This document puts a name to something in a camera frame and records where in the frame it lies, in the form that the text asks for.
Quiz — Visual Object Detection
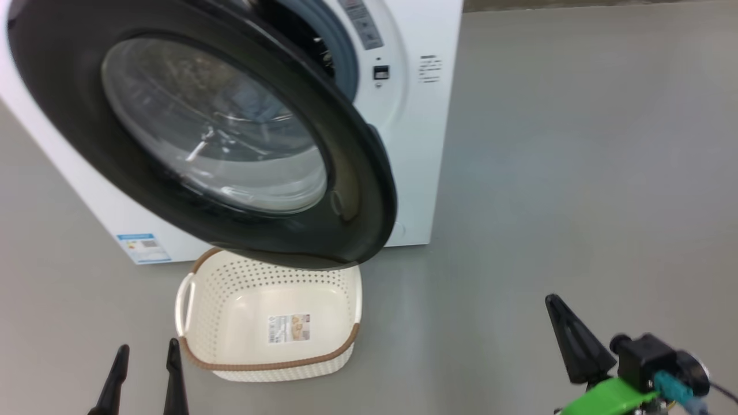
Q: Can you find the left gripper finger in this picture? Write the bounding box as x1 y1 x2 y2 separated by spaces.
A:
86 345 130 415
163 338 190 415

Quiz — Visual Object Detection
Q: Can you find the blue energy label sticker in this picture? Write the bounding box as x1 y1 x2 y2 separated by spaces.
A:
115 233 172 265

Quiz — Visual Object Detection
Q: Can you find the white front-load washing machine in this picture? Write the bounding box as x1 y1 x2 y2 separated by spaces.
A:
0 0 464 266

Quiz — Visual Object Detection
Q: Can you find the grey warning sticker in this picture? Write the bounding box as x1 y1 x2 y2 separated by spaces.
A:
337 0 384 51

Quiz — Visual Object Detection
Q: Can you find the black cable teal connector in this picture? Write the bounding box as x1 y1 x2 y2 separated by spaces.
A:
653 371 738 415

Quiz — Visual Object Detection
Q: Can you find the cream perforated laundry basket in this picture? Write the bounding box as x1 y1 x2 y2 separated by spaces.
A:
175 248 363 383

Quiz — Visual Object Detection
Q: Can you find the paper basket label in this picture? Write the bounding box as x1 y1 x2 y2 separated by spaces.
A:
267 313 312 345

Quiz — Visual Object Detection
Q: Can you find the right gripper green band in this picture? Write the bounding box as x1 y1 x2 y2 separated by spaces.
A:
545 294 661 415

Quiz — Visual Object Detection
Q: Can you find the dark round washer door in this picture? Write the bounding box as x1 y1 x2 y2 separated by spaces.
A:
7 0 398 271

